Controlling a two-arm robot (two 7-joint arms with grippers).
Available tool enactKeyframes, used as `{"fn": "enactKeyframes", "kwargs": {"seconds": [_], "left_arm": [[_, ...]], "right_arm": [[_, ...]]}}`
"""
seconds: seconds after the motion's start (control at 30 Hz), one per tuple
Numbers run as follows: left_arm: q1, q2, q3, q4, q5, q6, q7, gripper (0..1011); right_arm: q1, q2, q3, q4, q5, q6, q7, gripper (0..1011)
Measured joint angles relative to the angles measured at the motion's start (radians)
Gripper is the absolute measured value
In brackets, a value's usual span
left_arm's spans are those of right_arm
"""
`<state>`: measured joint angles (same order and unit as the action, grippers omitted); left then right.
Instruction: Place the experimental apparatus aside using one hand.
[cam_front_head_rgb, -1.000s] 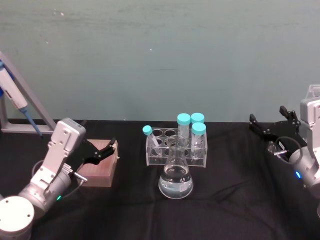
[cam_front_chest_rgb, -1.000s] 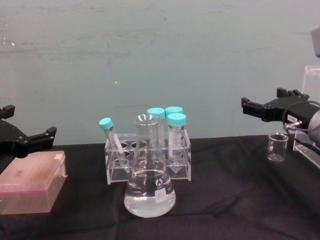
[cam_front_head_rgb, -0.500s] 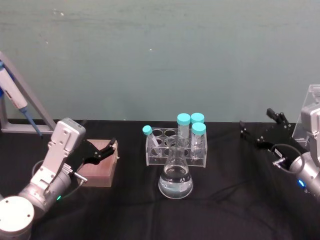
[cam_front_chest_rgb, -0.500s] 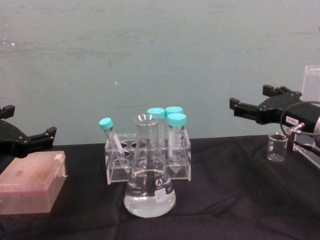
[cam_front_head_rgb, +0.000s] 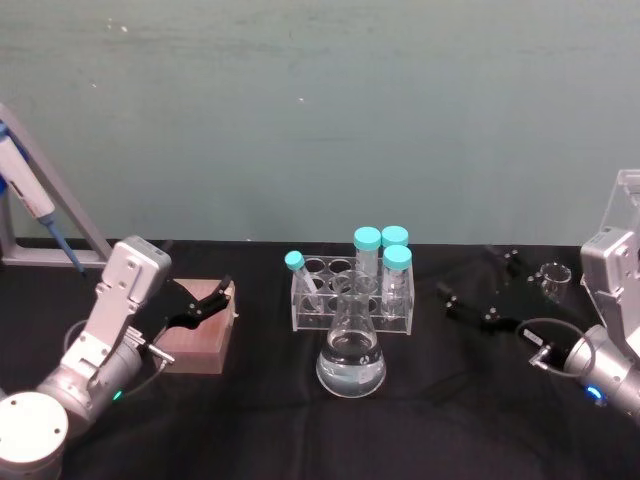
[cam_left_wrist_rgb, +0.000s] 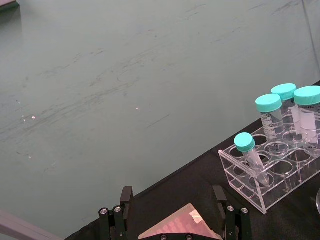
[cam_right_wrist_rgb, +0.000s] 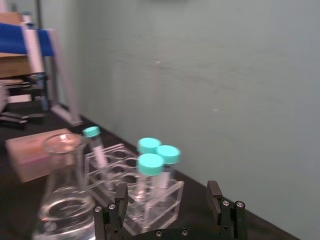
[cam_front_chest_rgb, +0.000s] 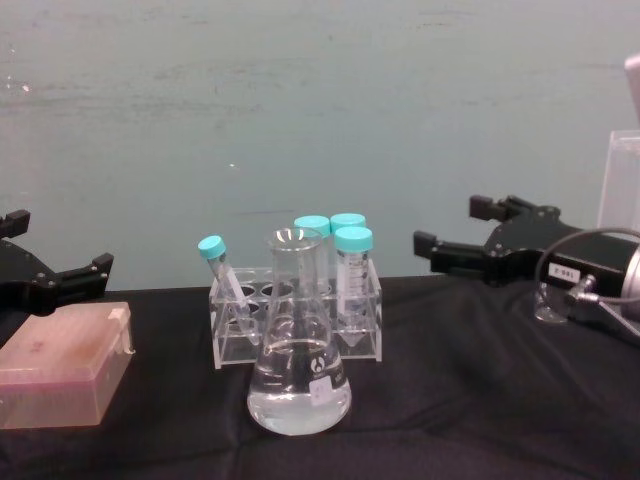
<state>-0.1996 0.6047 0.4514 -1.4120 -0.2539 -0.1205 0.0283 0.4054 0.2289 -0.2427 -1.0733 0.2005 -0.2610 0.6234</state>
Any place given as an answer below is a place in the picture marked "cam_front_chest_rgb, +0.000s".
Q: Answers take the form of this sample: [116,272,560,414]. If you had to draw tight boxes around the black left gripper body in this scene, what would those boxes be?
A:
[0,238,59,317]

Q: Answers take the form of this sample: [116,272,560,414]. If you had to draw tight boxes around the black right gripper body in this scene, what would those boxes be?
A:
[485,209,640,347]

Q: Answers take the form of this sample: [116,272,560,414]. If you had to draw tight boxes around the small clear glass vessel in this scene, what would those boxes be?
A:
[531,283,570,327]

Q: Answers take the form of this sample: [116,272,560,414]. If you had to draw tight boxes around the pink pipette tip box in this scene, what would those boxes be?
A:
[0,300,137,431]

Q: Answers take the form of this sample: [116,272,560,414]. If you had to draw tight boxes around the centrifuge tube with teal cap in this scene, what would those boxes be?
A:
[293,214,332,297]
[333,226,375,352]
[329,212,368,236]

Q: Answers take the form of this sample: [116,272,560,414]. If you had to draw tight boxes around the clear plastic case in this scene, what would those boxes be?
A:
[596,128,640,237]

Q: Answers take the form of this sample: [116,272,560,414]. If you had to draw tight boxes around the clear acrylic tube rack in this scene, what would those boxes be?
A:
[207,264,385,371]

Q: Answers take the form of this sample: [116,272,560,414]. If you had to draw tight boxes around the slim tube with teal cap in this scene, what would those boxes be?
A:
[196,234,262,347]

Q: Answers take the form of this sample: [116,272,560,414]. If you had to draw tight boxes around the black table cloth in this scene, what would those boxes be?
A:
[0,272,640,480]

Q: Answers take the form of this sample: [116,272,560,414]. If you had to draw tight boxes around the clear glass conical flask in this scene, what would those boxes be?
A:
[246,226,354,436]

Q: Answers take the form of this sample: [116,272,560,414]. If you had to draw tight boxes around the thin dark gripper cable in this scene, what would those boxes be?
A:
[540,227,640,313]

